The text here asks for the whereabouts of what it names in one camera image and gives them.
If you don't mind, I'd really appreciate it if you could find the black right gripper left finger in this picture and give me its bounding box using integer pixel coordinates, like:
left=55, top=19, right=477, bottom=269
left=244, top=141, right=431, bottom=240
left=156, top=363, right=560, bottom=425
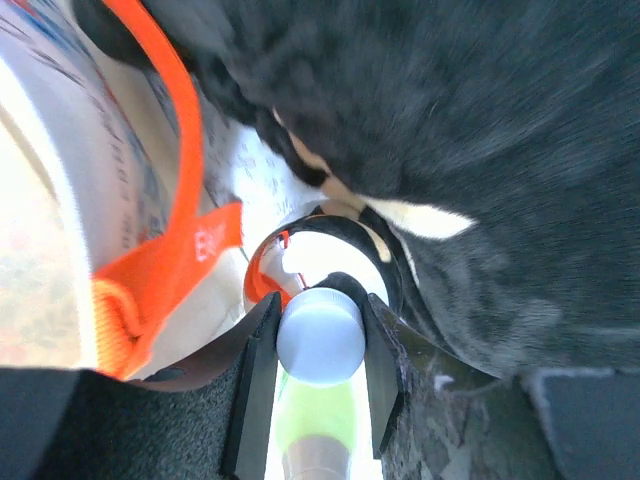
left=221, top=293, right=281, bottom=480

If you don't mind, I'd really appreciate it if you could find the beige canvas tote bag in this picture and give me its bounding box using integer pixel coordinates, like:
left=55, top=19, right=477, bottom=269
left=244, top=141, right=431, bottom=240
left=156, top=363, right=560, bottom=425
left=1, top=1, right=281, bottom=377

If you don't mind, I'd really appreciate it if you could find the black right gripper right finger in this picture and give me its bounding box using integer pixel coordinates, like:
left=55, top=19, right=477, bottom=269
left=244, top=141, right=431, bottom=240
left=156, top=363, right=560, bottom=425
left=363, top=294, right=405, bottom=458

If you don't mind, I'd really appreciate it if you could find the small clear white-capped bottle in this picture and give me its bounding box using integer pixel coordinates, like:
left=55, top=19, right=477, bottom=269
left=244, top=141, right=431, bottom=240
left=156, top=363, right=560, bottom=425
left=244, top=214, right=404, bottom=480

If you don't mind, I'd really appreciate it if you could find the black floral plush blanket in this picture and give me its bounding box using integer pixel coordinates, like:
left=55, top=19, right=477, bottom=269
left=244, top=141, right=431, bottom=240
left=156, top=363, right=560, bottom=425
left=74, top=0, right=640, bottom=381

